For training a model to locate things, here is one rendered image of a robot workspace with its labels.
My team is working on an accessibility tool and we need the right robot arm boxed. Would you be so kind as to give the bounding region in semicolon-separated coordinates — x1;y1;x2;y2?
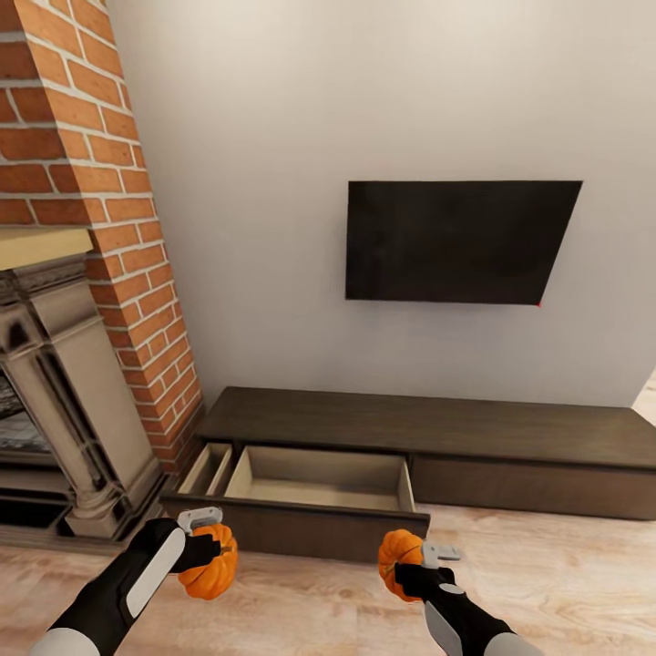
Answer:
395;542;549;656

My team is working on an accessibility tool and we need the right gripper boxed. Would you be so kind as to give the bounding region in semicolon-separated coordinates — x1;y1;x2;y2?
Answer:
395;562;455;599

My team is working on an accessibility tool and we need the pumpkin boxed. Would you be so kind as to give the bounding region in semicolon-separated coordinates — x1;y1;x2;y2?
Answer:
378;528;423;602
179;524;238;600

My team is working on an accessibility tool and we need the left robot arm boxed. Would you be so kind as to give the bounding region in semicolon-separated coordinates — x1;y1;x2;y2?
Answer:
23;507;222;656

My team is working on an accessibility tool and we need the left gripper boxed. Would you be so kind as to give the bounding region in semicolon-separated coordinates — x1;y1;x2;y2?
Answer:
170;533;221;573

